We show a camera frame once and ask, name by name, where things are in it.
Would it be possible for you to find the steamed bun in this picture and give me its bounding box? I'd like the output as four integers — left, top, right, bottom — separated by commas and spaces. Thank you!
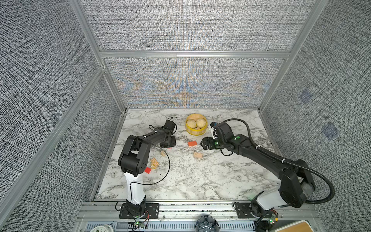
186, 119, 197, 129
196, 118, 206, 128

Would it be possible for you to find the wooden board corner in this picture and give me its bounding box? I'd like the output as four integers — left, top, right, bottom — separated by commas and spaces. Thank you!
274, 220, 314, 232

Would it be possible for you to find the black round knob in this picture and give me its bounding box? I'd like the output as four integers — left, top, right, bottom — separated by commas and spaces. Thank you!
194, 215, 220, 232

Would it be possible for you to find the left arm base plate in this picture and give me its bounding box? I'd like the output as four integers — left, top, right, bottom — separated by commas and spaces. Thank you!
119, 203, 160, 219

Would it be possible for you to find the yellow bamboo steamer basket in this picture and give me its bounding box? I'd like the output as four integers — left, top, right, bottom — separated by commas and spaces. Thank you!
185, 114, 208, 136

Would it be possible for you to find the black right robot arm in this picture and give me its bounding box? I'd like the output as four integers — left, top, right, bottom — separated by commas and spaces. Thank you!
201, 120, 335, 218

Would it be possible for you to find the orange wood block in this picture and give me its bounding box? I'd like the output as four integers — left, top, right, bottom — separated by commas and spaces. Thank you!
187, 141, 197, 147

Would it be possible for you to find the aluminium front rail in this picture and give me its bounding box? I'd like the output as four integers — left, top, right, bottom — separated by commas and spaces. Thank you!
77, 201, 319, 221

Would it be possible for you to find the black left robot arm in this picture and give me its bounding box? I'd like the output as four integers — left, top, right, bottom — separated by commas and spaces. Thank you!
118, 117, 177, 218

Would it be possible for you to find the white clock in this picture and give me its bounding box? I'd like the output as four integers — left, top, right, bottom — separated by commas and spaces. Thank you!
90, 224, 115, 232

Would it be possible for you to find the right steamed bun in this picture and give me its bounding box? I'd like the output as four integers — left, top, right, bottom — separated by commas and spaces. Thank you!
196, 118, 206, 128

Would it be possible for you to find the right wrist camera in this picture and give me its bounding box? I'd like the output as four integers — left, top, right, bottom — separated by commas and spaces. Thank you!
209, 121, 217, 139

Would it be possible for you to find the patterned natural wood block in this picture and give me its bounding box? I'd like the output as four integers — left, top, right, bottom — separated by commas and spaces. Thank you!
150, 158, 159, 170

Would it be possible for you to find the plain natural wood block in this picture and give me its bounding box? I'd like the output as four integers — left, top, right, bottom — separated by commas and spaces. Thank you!
193, 152, 203, 159

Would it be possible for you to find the left steamed bun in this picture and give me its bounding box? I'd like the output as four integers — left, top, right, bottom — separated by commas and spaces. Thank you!
186, 119, 197, 129

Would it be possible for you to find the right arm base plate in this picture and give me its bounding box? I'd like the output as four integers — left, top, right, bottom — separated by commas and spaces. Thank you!
232, 202, 259, 219

